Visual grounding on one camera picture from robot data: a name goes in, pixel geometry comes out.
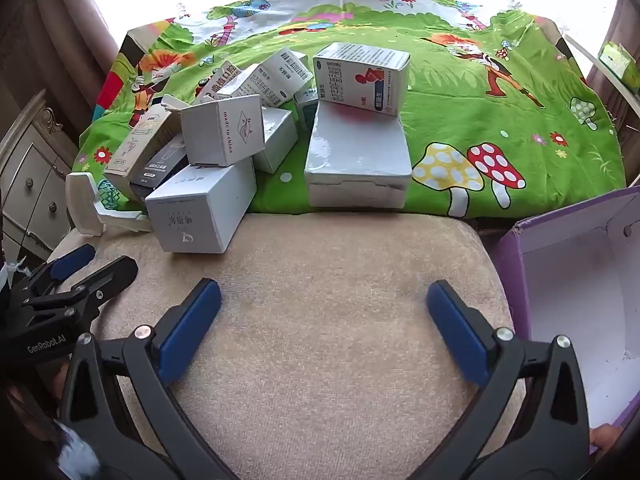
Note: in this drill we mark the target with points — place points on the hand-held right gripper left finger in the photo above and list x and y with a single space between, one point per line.
195 330

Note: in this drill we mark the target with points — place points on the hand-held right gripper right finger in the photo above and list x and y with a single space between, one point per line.
457 330

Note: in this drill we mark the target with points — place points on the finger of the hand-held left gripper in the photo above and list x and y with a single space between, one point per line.
115 272
75 260

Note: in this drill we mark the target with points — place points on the pile of small cardboard boxes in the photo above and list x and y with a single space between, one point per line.
200 210

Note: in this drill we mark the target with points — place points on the purple cardboard storage box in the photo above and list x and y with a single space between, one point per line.
565 300

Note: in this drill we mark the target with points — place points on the large white box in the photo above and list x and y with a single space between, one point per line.
357 165

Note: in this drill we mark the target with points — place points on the blue white medicine box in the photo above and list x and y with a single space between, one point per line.
360 77

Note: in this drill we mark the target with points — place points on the person's left forearm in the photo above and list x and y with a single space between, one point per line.
30 410

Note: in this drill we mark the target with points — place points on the white carved dresser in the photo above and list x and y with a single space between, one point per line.
35 185

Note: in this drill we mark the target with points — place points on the white fluffy sleeve cuff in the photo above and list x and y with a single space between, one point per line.
77 452

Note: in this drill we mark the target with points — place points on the beige upholstered seat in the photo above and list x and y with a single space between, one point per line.
320 310

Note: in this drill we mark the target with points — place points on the green printed blanket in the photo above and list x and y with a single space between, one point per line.
450 125

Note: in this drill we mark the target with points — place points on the brown patterned curtain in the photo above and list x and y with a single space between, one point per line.
50 25
607 20

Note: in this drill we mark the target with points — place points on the white side table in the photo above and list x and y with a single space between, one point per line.
582 52

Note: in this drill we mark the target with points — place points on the green tissue pack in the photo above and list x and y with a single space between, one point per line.
620 62

